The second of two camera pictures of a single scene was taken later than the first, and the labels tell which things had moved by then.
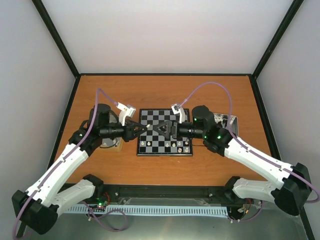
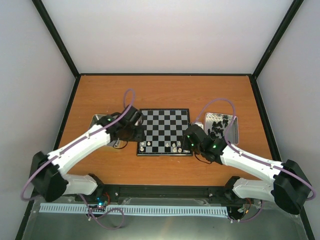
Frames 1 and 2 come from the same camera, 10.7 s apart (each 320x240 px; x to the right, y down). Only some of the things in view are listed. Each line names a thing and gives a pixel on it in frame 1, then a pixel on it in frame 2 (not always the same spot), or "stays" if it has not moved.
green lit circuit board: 101,201 stays
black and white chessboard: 152,143 stays
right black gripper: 169,124 to 185,143
